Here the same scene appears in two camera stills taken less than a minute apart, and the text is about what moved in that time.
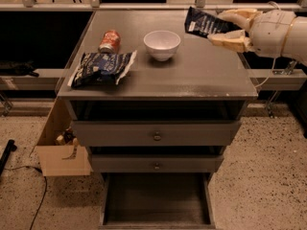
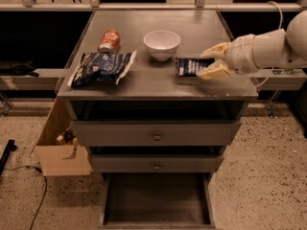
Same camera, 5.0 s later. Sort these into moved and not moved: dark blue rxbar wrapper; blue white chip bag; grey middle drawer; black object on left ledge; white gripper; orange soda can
Moved: dark blue rxbar wrapper; white gripper
Not moved: black object on left ledge; blue white chip bag; orange soda can; grey middle drawer
